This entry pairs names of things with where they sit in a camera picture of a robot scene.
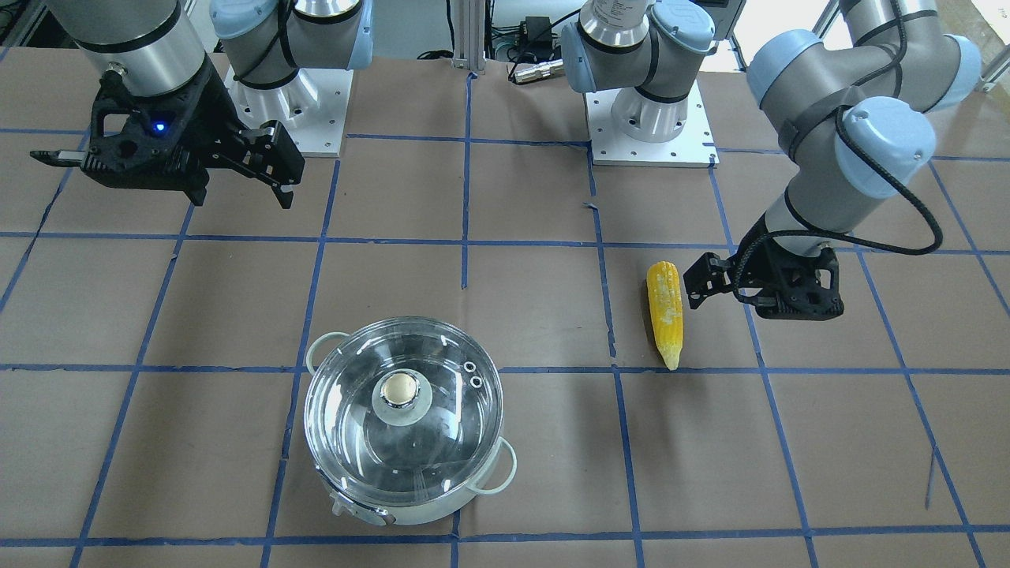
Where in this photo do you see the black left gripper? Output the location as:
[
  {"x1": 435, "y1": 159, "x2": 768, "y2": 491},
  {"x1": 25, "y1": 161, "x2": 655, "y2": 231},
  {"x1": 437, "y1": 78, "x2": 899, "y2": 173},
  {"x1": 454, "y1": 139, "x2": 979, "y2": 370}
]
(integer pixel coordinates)
[{"x1": 684, "y1": 215, "x2": 844, "y2": 320}]

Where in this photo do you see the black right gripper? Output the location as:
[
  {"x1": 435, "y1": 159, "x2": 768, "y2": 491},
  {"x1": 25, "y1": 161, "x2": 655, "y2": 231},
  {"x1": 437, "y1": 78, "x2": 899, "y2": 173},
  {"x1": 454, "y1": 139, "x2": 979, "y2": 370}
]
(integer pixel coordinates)
[{"x1": 30, "y1": 60, "x2": 305, "y2": 210}]

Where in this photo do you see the yellow corn cob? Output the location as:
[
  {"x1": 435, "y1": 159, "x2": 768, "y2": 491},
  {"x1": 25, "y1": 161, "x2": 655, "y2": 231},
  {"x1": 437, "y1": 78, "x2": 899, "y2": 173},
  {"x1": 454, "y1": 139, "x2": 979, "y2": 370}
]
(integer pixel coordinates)
[{"x1": 646, "y1": 261, "x2": 684, "y2": 370}]

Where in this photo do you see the glass pot lid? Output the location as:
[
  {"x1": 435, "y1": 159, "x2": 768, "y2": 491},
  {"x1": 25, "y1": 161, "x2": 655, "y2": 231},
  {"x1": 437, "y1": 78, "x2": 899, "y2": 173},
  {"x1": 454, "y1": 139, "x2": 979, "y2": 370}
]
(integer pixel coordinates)
[{"x1": 304, "y1": 316, "x2": 504, "y2": 506}]

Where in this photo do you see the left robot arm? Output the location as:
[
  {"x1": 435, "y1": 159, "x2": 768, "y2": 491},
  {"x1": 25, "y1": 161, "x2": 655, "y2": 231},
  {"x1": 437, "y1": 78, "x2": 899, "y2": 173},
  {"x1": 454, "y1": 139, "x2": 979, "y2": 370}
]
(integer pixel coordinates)
[{"x1": 560, "y1": 1, "x2": 982, "y2": 321}]

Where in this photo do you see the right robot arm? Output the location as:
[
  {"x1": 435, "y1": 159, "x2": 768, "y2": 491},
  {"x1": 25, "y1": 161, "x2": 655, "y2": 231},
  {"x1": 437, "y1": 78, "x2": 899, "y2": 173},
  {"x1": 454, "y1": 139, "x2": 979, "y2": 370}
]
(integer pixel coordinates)
[{"x1": 30, "y1": 1, "x2": 374, "y2": 209}]

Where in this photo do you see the pale green cooking pot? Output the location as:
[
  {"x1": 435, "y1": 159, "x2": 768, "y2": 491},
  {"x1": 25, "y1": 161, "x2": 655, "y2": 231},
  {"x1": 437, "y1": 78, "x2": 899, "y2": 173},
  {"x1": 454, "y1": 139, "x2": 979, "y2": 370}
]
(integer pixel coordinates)
[{"x1": 305, "y1": 330, "x2": 518, "y2": 527}]

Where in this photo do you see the black power adapter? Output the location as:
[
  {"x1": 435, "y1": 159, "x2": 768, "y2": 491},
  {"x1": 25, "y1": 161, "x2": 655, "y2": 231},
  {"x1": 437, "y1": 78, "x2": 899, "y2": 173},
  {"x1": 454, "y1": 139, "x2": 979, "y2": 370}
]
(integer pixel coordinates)
[{"x1": 519, "y1": 16, "x2": 552, "y2": 48}]

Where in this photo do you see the cardboard box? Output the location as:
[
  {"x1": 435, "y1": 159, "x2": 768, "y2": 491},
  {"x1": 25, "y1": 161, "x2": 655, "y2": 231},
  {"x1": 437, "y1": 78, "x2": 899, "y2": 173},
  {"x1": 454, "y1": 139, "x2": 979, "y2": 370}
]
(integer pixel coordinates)
[{"x1": 939, "y1": 1, "x2": 1009, "y2": 92}]

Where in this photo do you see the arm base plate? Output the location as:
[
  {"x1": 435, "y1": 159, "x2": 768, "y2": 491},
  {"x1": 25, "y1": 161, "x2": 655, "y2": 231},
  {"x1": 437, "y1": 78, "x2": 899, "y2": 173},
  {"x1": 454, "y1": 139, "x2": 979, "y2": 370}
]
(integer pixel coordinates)
[
  {"x1": 584, "y1": 83, "x2": 720, "y2": 168},
  {"x1": 225, "y1": 68, "x2": 354, "y2": 158}
]

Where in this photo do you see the black braided cable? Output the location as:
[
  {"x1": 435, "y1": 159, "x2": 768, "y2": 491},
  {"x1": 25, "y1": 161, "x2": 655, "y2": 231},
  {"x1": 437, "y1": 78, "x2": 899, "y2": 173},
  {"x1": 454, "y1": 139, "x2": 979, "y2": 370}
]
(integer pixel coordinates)
[{"x1": 730, "y1": 106, "x2": 945, "y2": 305}]

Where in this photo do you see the aluminium frame post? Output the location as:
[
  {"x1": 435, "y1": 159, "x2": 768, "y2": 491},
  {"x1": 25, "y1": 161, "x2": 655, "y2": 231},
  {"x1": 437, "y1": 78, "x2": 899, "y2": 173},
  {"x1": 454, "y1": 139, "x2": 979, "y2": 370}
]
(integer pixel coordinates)
[{"x1": 450, "y1": 0, "x2": 489, "y2": 75}]

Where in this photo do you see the silver cable connector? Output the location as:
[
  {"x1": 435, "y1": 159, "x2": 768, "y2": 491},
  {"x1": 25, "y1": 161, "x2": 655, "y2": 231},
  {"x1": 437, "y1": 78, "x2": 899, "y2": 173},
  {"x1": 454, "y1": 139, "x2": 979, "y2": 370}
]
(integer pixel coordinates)
[{"x1": 509, "y1": 60, "x2": 565, "y2": 85}]

